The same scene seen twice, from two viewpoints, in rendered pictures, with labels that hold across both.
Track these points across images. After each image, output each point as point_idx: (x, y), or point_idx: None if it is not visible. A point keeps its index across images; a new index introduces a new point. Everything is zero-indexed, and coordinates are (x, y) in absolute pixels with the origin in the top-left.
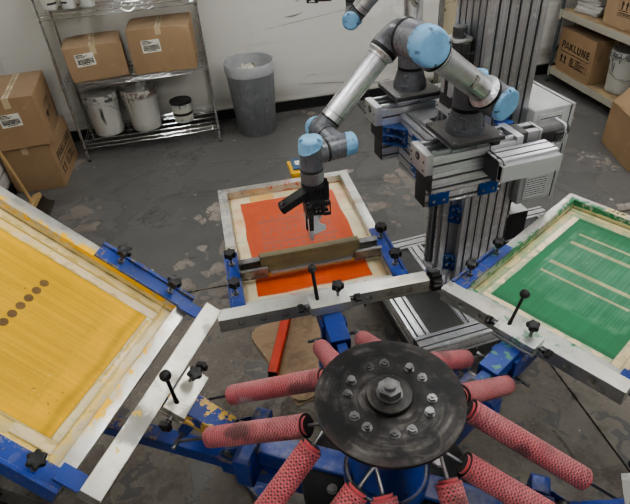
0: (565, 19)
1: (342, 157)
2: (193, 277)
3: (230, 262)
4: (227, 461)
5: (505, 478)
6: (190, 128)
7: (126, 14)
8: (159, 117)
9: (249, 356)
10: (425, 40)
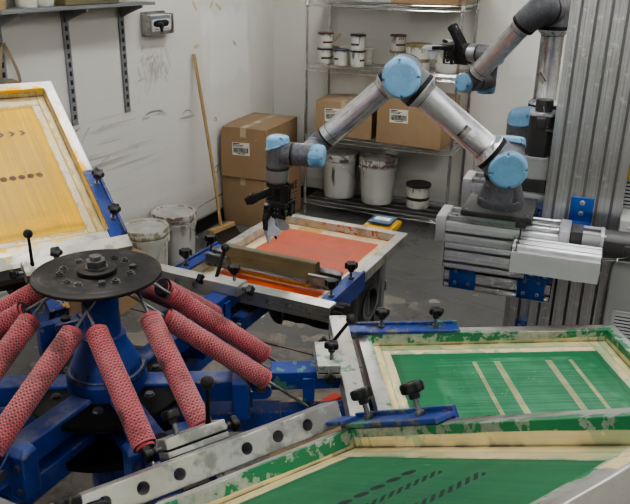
0: None
1: (304, 165)
2: (290, 336)
3: (210, 247)
4: None
5: (110, 352)
6: (424, 220)
7: None
8: (389, 195)
9: None
10: (390, 68)
